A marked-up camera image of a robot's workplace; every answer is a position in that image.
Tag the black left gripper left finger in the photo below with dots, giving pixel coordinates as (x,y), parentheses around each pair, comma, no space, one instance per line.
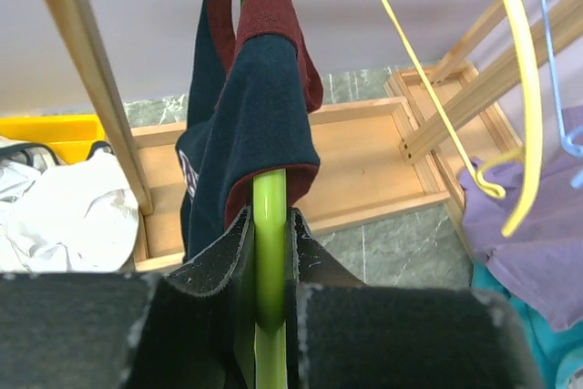
(190,328)

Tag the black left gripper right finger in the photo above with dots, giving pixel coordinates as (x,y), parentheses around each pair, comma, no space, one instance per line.
(342,333)

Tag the navy maroon tank top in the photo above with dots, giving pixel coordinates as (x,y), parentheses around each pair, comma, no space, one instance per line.
(253,87)

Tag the green hanger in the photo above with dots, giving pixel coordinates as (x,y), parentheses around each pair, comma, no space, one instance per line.
(269,215)

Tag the white garment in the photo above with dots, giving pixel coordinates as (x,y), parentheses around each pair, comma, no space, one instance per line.
(58,217)

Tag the purple t-shirt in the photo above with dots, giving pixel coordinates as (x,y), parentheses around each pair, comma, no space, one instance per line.
(541,263)

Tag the turquoise t-shirt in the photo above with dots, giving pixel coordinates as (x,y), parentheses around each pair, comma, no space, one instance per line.
(558,354)

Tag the yellow plastic bin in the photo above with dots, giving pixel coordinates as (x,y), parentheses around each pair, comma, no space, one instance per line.
(69,136)

